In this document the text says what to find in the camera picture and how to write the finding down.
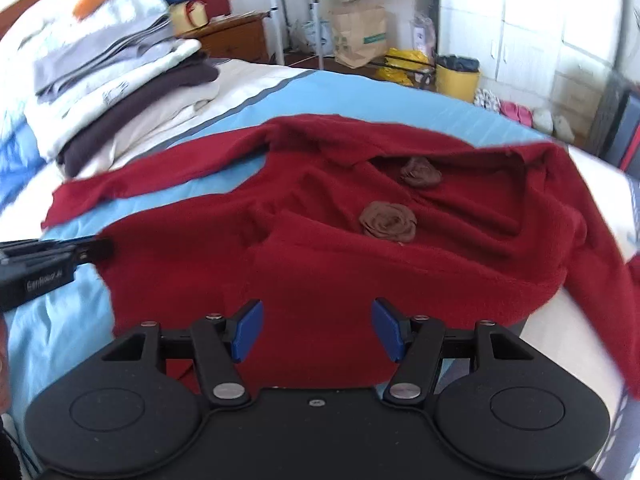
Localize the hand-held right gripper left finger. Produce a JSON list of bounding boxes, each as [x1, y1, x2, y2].
[[102, 299, 264, 409]]

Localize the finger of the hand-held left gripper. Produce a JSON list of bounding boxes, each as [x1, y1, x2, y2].
[[70, 238, 114, 264]]

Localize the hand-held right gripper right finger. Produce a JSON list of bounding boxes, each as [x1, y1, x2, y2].
[[371, 298, 536, 409]]

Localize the red knit sweater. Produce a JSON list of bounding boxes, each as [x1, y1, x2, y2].
[[41, 114, 640, 401]]

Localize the stack of folded clothes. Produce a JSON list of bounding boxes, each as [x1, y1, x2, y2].
[[22, 0, 222, 179]]

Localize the bed with blue sheet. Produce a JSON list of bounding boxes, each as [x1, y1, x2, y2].
[[0, 57, 640, 480]]

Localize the patterned slippers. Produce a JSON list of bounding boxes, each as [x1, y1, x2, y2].
[[473, 88, 502, 112]]

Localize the cream yellow container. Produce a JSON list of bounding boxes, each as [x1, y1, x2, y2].
[[169, 0, 209, 29]]

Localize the pink slippers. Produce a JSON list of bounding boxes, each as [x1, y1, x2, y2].
[[500, 100, 534, 124]]

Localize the wooden nightstand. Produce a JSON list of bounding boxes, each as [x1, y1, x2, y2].
[[177, 11, 272, 66]]

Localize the yellow trash bin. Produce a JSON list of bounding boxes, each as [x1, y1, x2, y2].
[[435, 54, 482, 104]]

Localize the white slippers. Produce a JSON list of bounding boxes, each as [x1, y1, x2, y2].
[[532, 108, 577, 142]]

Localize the yellow plastic bag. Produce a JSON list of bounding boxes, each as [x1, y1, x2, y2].
[[375, 47, 434, 87]]

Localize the dark red box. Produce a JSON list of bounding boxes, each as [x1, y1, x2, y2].
[[196, 0, 232, 22]]

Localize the brown paper bag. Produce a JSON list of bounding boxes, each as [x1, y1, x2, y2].
[[330, 3, 391, 69]]

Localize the white plastic bag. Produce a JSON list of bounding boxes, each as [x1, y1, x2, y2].
[[411, 15, 436, 57]]

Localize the dark suitcase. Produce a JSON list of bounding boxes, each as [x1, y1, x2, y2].
[[589, 72, 640, 177]]

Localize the white wardrobe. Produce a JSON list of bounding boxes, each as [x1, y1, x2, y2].
[[436, 0, 628, 137]]

